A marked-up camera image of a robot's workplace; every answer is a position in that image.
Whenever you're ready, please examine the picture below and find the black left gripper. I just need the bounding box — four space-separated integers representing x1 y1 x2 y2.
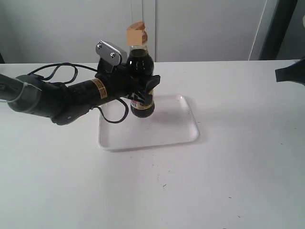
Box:
94 61 161 105

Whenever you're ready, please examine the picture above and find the dark soy sauce bottle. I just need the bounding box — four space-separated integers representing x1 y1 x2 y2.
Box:
127 21 155 118

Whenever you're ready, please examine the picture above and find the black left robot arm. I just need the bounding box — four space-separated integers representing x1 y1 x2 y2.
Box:
0 60 161 125

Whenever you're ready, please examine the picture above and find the white rectangular plastic tray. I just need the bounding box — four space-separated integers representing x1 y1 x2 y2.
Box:
98 94 200 151

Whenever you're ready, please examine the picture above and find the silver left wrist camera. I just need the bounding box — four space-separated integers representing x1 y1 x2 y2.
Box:
95 40 127 73

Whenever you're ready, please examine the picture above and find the dark door frame post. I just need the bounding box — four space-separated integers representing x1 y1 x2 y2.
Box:
259 0 298 60

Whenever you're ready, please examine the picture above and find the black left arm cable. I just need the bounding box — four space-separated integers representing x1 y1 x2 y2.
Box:
28 62 131 124

